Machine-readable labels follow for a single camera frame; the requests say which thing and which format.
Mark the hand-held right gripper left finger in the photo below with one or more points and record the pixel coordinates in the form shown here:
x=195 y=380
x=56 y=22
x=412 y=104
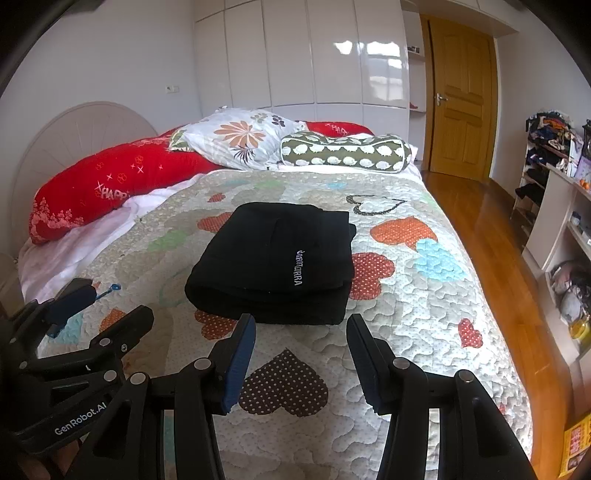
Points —
x=238 y=364

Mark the round white headboard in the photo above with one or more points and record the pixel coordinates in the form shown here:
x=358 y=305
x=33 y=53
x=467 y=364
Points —
x=69 y=138

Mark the wooden door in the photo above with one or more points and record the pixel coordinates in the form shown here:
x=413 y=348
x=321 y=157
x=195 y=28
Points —
x=461 y=115

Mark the black pants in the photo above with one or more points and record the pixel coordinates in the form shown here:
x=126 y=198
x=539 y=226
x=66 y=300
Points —
x=258 y=258

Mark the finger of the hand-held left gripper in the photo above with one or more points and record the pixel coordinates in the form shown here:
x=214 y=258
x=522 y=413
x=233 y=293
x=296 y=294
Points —
x=124 y=327
x=74 y=297

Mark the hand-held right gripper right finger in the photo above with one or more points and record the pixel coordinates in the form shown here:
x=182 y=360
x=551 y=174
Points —
x=364 y=364

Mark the white bed sheet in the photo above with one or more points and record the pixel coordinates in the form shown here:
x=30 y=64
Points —
x=60 y=258

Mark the heart patterned quilt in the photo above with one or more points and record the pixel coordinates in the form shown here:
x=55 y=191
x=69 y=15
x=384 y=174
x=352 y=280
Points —
x=415 y=300

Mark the pile of clothes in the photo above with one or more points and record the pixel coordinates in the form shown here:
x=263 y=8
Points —
x=549 y=125

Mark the white wall niche shelf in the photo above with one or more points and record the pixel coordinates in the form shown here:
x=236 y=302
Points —
x=416 y=78

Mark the green white-dotted bolster pillow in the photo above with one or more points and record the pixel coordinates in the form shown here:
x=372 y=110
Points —
x=346 y=152

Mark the white glossy wardrobe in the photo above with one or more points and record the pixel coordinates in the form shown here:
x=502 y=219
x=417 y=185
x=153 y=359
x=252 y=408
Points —
x=300 y=55

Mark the grey bag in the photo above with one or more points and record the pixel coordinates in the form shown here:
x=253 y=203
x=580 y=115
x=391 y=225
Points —
x=569 y=288

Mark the yellow round container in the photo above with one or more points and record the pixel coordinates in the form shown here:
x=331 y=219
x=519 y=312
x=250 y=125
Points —
x=581 y=330

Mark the person's left hand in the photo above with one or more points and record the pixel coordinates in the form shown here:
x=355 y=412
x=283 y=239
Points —
x=64 y=461

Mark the yellow magazine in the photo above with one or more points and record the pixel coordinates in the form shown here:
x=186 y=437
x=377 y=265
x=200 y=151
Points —
x=577 y=445

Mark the white shelf unit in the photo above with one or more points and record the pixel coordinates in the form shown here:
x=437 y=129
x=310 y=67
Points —
x=554 y=207

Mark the purple box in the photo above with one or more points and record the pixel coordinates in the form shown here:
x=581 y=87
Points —
x=583 y=167

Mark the long red printed pillow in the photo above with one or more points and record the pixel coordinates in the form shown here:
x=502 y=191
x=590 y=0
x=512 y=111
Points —
x=101 y=184

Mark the white floral pillow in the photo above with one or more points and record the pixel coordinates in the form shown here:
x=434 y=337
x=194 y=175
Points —
x=235 y=138

